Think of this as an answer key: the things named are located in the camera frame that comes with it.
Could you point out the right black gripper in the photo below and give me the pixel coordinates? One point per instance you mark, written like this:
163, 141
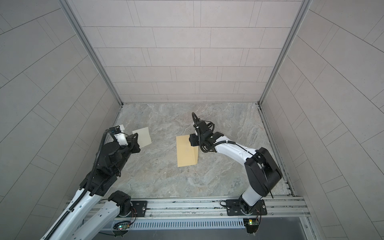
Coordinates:
193, 139

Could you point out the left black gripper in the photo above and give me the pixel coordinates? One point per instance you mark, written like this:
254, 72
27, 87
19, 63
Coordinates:
133, 143

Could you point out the tan kraft paper envelope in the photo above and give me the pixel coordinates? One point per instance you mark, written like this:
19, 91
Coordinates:
186, 154

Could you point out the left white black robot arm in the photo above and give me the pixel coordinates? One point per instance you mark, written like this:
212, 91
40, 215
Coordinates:
106, 169

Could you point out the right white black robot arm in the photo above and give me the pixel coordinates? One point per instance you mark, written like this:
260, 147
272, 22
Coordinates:
262, 171

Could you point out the left green circuit board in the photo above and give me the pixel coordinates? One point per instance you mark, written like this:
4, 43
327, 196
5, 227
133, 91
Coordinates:
122, 226

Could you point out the right circuit board module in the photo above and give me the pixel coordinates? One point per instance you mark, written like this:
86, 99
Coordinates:
251, 225

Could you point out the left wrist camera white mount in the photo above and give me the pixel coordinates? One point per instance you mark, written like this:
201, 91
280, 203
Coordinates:
118, 133

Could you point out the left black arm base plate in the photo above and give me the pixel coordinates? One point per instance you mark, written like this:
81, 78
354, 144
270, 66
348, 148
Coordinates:
135, 208

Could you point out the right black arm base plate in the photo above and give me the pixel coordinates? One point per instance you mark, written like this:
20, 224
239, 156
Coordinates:
241, 208

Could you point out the white slotted cable duct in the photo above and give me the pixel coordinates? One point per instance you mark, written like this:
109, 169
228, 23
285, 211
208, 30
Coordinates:
187, 224

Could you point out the aluminium mounting rail frame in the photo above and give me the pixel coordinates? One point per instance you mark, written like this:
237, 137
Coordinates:
188, 208

